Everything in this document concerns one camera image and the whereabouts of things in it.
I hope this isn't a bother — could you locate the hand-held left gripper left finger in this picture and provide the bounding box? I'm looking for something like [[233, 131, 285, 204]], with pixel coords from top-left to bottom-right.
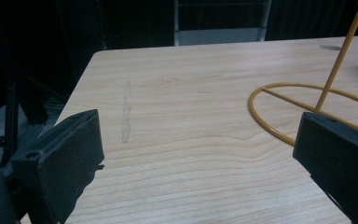
[[9, 108, 105, 224]]

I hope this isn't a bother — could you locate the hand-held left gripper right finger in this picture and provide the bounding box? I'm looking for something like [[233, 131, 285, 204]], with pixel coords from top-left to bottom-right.
[[293, 111, 358, 224]]

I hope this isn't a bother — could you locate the dark curtain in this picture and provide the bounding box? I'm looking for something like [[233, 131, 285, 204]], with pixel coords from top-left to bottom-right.
[[265, 0, 358, 42]]

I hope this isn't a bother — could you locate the black metal stand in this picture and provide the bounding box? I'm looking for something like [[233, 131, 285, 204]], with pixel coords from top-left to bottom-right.
[[0, 78, 49, 169]]

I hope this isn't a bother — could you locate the yellow metal wire stand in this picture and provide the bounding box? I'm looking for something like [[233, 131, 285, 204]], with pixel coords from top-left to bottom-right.
[[248, 0, 358, 147]]

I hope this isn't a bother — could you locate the grey metal frame stand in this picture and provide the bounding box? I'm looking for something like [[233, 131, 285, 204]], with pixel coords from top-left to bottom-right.
[[173, 0, 273, 47]]

